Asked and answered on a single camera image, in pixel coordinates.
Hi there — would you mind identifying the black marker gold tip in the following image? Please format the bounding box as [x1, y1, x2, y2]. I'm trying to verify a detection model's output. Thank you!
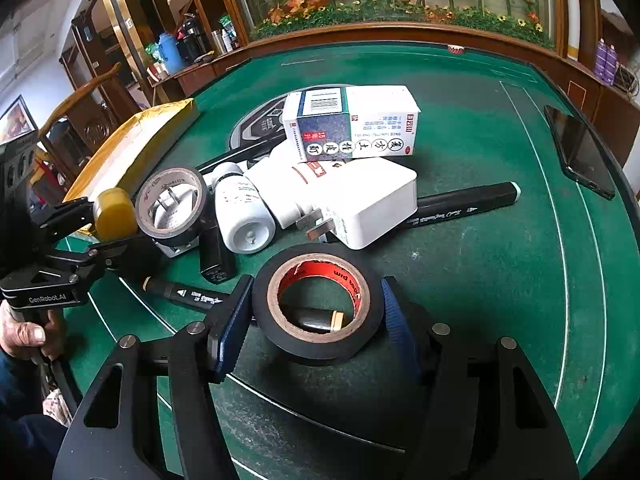
[142, 276, 350, 334]

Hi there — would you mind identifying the black marker pen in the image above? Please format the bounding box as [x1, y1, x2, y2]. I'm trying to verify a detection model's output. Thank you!
[398, 182, 521, 229]

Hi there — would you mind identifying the black tape roll red core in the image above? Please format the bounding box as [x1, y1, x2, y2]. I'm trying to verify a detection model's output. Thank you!
[253, 243, 384, 365]

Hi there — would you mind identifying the white power adapter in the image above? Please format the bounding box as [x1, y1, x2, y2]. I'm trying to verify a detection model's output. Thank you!
[295, 157, 418, 250]

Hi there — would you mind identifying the blue white medicine box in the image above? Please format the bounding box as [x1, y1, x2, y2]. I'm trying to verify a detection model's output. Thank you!
[281, 86, 421, 162]

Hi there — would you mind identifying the left hand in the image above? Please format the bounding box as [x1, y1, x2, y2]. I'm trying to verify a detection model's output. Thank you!
[1, 300, 66, 360]

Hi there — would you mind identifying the yellow cardboard box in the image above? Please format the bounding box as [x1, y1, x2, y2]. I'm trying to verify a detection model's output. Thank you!
[63, 99, 200, 202]

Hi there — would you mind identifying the wooden chair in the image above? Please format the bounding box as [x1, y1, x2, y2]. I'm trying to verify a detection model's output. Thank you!
[38, 62, 141, 183]

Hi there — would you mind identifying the blue thermos jug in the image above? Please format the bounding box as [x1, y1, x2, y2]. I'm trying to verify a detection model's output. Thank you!
[157, 32, 186, 75]

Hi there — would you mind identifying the table centre control panel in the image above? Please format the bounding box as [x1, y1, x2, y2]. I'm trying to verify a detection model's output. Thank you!
[229, 84, 350, 156]

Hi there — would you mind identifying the black smartphone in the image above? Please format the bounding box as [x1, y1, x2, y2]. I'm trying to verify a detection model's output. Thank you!
[544, 105, 615, 200]

